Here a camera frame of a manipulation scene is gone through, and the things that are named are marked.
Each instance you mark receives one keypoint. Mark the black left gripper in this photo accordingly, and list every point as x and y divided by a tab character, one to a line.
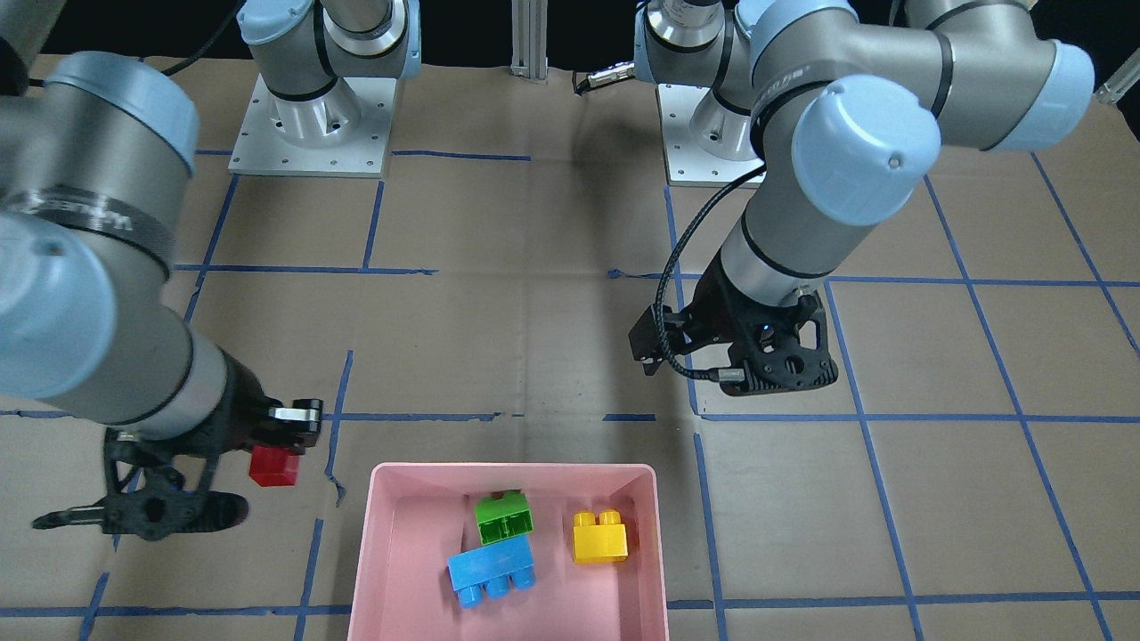
718	313

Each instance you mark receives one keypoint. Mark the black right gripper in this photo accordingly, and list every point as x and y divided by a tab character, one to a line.
242	393

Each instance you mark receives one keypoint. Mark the red toy block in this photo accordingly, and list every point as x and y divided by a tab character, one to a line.
273	466

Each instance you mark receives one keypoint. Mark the yellow toy block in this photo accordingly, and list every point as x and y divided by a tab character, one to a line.
600	538

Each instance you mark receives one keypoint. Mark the green toy block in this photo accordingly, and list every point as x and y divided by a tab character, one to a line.
503	515

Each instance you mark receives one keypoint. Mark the blue toy block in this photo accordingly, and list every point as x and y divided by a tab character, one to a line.
492	571

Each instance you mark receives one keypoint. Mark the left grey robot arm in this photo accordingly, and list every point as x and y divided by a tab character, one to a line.
846	119

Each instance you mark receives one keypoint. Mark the pink plastic box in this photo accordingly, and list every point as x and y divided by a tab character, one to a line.
419	515

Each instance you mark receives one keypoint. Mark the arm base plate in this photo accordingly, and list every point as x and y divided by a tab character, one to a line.
705	145
345	133

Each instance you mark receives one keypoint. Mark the aluminium frame post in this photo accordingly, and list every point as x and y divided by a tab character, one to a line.
529	40

